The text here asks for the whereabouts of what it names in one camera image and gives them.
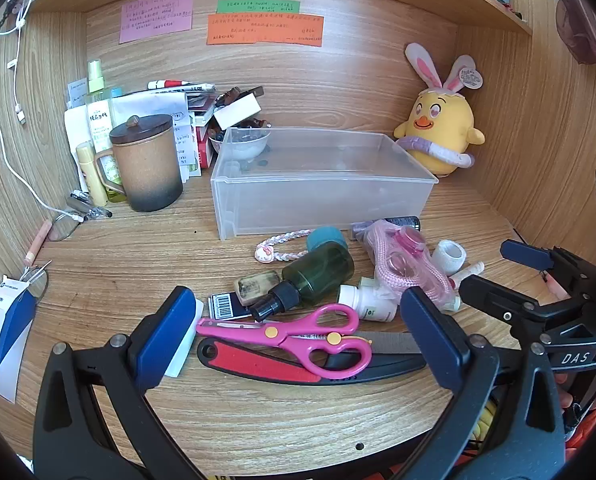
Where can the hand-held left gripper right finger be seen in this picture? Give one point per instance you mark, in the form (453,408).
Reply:
(433,340)

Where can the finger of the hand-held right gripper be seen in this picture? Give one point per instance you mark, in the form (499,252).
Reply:
(498,296)
(525,255)

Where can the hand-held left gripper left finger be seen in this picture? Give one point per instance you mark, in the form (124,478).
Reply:
(168,335)

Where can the red black folding saw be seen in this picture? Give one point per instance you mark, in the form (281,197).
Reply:
(258,362)

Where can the pink scissors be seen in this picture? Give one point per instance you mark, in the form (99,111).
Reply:
(278,332)

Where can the dark green spray bottle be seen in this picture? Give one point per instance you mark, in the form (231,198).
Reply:
(318,272)

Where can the pale green tube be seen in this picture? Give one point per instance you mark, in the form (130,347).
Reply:
(89,175)

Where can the clear plastic storage box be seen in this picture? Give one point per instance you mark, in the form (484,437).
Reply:
(318,195)

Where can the person's right hand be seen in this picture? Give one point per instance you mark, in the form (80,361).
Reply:
(566,396)

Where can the small white tube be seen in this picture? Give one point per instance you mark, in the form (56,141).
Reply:
(470,270)

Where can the small barcode box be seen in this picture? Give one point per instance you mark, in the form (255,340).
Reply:
(225,305)

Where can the white bandage roll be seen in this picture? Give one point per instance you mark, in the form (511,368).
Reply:
(445,257)

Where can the white medicine bottle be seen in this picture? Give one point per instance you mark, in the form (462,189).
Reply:
(368,305)

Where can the yellow cloth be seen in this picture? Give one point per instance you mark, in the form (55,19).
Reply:
(484,422)

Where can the black cylinder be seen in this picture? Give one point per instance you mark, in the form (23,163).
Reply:
(403,221)

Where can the purple grey pouch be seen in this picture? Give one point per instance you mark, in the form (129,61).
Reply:
(360,230)

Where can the teal tape roll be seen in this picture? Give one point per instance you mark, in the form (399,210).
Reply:
(327,237)

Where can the silver nail clipper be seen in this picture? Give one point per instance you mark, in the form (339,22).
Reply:
(85,203)

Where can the yellow chick plush toy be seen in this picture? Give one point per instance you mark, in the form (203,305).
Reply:
(440,120)

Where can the pink pencil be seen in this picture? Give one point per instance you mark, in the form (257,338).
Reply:
(38,242)

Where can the blue white card box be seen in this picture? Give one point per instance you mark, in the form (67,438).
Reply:
(3,340)

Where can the brown ceramic mug with lid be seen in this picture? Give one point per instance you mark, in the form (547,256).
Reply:
(148,170)

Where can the white bowl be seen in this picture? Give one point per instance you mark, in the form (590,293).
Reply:
(240,146)

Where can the stack of books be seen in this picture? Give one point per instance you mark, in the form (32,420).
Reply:
(200,110)

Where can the white rectangular box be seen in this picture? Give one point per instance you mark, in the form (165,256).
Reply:
(238,111)

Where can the light green spray bottle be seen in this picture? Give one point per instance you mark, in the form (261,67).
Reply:
(98,110)

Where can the brown hair claw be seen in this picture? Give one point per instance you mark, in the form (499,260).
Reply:
(228,95)

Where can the red white marker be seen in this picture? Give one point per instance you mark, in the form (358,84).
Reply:
(170,83)

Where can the pink sticky note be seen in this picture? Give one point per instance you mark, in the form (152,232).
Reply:
(155,15)

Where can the orange sticky note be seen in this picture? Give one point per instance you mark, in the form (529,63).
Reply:
(265,29)

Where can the green sticky note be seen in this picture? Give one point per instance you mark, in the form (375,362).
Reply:
(257,6)

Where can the metal frame glasses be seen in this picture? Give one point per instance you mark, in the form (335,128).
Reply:
(64,229)

